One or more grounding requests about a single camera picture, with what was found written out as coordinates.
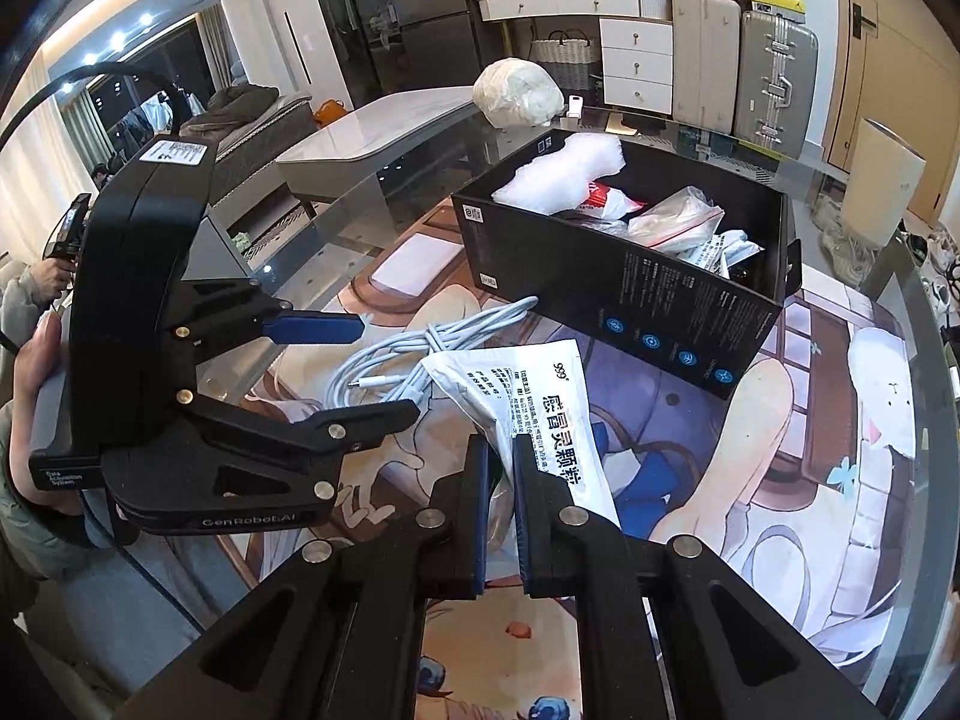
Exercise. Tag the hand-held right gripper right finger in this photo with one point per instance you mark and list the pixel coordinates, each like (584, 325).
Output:
(534, 540)

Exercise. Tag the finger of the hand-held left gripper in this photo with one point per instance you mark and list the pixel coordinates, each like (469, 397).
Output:
(375, 420)
(322, 328)

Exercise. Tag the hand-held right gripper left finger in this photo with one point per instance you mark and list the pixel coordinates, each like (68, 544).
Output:
(480, 525)

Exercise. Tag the black cardboard box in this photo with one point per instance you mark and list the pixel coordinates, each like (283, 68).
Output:
(675, 315)

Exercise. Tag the clear zip bag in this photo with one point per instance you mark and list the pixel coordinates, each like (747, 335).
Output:
(675, 217)

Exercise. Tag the person's left forearm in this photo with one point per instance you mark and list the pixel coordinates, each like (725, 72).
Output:
(22, 532)

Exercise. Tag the person's left hand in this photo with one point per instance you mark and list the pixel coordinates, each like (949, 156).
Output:
(30, 405)

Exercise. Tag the white marble table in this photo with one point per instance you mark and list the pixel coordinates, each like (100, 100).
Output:
(375, 127)

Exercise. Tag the orange bag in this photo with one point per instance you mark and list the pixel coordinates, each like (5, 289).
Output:
(330, 114)

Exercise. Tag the dark jacket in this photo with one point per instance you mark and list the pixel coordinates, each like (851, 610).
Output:
(232, 105)

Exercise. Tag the white stuffing piece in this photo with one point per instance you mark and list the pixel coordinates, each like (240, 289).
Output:
(562, 172)

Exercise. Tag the printed table mat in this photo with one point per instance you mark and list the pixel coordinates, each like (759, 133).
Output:
(825, 465)

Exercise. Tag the white plastic bag bundle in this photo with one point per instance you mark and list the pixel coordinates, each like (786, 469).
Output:
(517, 94)

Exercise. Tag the grey refrigerator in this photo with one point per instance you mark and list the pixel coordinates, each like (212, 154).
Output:
(405, 15)

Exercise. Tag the small white device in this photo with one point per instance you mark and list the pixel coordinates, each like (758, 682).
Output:
(574, 106)

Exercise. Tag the woven basket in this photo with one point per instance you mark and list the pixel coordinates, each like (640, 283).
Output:
(566, 60)

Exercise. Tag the white drawer cabinet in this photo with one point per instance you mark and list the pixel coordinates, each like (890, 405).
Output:
(637, 52)

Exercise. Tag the beige suitcase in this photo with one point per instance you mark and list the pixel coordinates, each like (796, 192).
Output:
(705, 60)

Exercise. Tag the group of shoes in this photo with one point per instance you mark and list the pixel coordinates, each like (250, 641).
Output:
(941, 244)

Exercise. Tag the silver suitcase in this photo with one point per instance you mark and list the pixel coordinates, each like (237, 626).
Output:
(776, 75)

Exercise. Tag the wooden door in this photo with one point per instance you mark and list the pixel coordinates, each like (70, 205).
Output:
(900, 52)

